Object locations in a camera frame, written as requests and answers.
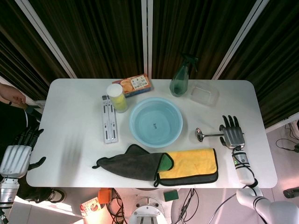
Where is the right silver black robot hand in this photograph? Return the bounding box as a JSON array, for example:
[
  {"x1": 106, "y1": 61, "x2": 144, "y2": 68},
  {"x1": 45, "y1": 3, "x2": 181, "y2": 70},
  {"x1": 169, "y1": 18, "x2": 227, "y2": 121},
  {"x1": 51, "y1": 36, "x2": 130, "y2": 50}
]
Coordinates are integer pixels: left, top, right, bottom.
[{"x1": 218, "y1": 114, "x2": 246, "y2": 150}]

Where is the clear tennis ball tube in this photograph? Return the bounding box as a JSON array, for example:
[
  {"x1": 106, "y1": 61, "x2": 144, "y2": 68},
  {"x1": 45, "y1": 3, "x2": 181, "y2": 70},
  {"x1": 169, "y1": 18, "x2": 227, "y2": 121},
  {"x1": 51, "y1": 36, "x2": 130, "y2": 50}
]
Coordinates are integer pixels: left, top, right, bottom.
[{"x1": 107, "y1": 84, "x2": 128, "y2": 113}]

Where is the orange cracker box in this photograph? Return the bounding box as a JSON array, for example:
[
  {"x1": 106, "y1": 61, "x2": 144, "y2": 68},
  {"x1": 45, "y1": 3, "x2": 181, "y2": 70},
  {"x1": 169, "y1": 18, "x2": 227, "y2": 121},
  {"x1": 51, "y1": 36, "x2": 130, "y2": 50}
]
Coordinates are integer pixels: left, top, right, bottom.
[{"x1": 112, "y1": 73, "x2": 155, "y2": 98}]

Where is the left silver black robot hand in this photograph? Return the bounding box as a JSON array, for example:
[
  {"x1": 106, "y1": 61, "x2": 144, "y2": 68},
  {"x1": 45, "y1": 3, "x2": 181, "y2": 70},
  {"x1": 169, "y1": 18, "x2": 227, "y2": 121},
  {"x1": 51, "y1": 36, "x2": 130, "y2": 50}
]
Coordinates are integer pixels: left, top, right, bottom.
[{"x1": 0, "y1": 127, "x2": 47, "y2": 179}]

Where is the black floor cable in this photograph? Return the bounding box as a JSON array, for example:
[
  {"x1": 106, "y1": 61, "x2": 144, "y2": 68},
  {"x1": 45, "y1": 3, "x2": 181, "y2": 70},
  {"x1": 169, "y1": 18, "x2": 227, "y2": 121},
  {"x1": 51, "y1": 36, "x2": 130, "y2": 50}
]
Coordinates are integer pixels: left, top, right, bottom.
[
  {"x1": 107, "y1": 189, "x2": 126, "y2": 224},
  {"x1": 178, "y1": 188, "x2": 199, "y2": 224},
  {"x1": 275, "y1": 121, "x2": 299, "y2": 154}
]

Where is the yellow grey microfibre towel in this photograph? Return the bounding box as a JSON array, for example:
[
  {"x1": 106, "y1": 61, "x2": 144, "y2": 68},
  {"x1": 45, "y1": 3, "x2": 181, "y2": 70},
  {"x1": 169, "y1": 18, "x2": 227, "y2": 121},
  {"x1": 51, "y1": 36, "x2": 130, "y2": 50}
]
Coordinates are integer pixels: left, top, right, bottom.
[{"x1": 153, "y1": 148, "x2": 220, "y2": 187}]

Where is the black floor stand foot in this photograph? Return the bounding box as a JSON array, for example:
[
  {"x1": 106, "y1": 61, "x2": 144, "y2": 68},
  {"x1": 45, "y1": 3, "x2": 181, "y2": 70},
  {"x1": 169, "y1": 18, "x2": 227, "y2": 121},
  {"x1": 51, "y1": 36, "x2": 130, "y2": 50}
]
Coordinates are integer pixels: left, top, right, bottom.
[{"x1": 283, "y1": 188, "x2": 299, "y2": 199}]

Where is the white partition frame post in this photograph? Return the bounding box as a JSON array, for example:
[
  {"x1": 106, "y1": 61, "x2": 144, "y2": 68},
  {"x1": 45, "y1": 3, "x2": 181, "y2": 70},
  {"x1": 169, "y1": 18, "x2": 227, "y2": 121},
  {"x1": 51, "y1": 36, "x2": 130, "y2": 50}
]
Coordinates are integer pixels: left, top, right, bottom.
[
  {"x1": 211, "y1": 0, "x2": 271, "y2": 80},
  {"x1": 15, "y1": 0, "x2": 78, "y2": 79},
  {"x1": 141, "y1": 0, "x2": 154, "y2": 80}
]

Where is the clear plastic container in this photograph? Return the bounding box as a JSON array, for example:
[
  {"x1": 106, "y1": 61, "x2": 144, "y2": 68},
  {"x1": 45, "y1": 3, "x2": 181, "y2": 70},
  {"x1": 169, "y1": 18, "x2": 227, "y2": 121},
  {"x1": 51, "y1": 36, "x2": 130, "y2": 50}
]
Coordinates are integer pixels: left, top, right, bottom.
[{"x1": 189, "y1": 81, "x2": 220, "y2": 107}]

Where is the red snack packet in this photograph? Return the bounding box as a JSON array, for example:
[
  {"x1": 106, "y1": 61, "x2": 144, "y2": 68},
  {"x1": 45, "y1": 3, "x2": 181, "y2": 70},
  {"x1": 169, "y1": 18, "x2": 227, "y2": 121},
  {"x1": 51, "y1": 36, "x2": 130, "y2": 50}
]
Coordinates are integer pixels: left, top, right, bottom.
[{"x1": 80, "y1": 197, "x2": 101, "y2": 217}]

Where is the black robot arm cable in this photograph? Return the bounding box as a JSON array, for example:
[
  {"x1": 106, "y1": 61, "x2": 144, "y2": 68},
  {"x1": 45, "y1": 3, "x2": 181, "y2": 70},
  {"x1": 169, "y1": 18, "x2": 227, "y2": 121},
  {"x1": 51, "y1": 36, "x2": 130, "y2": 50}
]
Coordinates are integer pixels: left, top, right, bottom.
[{"x1": 232, "y1": 146, "x2": 259, "y2": 187}]

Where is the yellow tennis ball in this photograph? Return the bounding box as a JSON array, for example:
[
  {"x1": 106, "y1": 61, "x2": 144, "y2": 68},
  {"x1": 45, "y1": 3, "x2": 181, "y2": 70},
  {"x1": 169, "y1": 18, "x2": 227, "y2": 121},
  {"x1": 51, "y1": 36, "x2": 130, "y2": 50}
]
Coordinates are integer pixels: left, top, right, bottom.
[
  {"x1": 110, "y1": 93, "x2": 124, "y2": 105},
  {"x1": 114, "y1": 100, "x2": 128, "y2": 111}
]

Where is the light blue plastic basin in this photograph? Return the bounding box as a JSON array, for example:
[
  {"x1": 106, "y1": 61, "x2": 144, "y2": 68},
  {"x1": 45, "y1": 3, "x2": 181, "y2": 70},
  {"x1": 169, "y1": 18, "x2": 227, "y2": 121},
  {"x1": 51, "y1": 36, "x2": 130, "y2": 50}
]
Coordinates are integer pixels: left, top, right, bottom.
[{"x1": 129, "y1": 97, "x2": 184, "y2": 148}]

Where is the black handle tool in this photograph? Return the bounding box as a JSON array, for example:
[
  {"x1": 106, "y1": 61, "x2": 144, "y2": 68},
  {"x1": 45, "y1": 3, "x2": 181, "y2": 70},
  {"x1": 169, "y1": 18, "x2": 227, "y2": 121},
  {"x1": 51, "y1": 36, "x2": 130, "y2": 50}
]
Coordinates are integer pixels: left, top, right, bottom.
[{"x1": 22, "y1": 100, "x2": 46, "y2": 122}]

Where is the white folding laptop stand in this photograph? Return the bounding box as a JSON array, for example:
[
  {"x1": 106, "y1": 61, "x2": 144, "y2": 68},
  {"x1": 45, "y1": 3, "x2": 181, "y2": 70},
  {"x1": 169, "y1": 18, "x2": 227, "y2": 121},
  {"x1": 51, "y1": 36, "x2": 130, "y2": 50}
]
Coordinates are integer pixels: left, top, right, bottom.
[{"x1": 101, "y1": 94, "x2": 119, "y2": 144}]

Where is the green sponge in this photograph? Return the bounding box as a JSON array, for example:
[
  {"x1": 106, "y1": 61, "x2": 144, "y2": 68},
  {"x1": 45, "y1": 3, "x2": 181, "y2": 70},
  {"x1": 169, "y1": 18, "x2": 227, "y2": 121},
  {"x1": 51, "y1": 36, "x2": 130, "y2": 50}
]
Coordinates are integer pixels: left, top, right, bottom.
[{"x1": 163, "y1": 190, "x2": 179, "y2": 203}]

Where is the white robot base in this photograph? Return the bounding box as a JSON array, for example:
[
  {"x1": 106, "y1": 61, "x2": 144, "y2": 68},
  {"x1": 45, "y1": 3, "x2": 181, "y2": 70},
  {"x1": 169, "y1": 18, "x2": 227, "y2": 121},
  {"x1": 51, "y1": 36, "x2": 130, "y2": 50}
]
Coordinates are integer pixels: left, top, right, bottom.
[{"x1": 128, "y1": 197, "x2": 164, "y2": 224}]

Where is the dark pleated curtain panel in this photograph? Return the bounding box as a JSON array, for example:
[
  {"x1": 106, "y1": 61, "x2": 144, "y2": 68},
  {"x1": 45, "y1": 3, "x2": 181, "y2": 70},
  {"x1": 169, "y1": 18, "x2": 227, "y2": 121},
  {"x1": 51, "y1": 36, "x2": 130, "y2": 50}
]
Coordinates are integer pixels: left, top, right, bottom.
[
  {"x1": 29, "y1": 0, "x2": 144, "y2": 79},
  {"x1": 0, "y1": 0, "x2": 71, "y2": 102},
  {"x1": 221, "y1": 0, "x2": 299, "y2": 129},
  {"x1": 151, "y1": 0, "x2": 261, "y2": 79}
]

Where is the person's bare hand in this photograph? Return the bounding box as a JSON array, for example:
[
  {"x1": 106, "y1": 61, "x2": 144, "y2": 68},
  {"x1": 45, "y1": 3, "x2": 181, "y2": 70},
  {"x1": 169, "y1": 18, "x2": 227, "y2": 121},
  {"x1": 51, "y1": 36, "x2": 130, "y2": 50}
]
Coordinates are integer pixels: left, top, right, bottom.
[{"x1": 0, "y1": 83, "x2": 26, "y2": 108}]

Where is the green spray bottle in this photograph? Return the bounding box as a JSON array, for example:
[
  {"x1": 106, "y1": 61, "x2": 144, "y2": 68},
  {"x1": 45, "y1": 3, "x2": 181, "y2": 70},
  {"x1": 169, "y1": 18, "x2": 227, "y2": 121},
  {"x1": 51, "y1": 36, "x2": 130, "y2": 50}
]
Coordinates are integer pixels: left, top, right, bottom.
[{"x1": 170, "y1": 53, "x2": 199, "y2": 98}]

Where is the grey green microfibre towel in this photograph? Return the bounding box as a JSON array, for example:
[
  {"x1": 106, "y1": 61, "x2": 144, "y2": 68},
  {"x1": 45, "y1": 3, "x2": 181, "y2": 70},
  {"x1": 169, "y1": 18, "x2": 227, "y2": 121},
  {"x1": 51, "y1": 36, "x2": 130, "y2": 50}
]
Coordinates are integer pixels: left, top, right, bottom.
[{"x1": 92, "y1": 144, "x2": 175, "y2": 182}]

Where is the metal ladle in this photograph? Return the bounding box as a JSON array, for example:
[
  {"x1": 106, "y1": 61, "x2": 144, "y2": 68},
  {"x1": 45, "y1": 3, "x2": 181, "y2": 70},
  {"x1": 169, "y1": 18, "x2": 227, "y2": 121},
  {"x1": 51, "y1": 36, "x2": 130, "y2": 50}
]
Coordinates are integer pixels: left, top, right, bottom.
[{"x1": 195, "y1": 127, "x2": 226, "y2": 143}]

